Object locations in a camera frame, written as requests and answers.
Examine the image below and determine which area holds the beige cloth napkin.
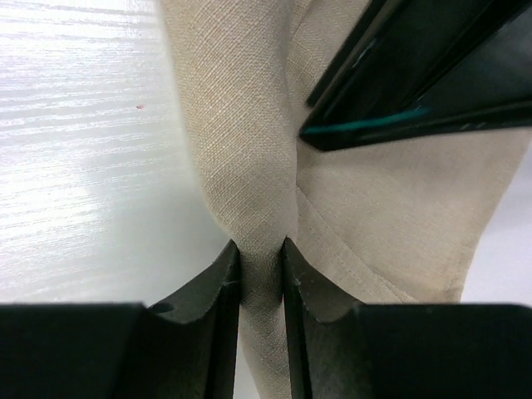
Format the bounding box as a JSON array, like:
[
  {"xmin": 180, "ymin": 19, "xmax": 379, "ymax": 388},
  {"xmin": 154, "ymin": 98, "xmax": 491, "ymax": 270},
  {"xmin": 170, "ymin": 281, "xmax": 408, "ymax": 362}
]
[{"xmin": 162, "ymin": 1, "xmax": 531, "ymax": 398}]

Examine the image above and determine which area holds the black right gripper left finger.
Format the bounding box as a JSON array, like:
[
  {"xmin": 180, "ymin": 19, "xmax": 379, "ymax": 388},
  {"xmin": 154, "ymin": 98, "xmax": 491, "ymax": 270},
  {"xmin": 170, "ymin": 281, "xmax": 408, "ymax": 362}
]
[{"xmin": 1, "ymin": 243, "xmax": 240, "ymax": 398}]

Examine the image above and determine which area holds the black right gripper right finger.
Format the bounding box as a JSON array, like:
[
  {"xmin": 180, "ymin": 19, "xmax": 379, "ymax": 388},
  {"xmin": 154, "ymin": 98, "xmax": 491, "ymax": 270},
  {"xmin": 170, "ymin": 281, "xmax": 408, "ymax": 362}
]
[{"xmin": 281, "ymin": 240, "xmax": 531, "ymax": 398}]

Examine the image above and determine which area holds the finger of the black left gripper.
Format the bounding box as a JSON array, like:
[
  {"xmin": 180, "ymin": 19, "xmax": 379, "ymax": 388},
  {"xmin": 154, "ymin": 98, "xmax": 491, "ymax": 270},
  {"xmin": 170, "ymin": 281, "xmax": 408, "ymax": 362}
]
[
  {"xmin": 308, "ymin": 1, "xmax": 531, "ymax": 125},
  {"xmin": 299, "ymin": 1, "xmax": 531, "ymax": 151}
]

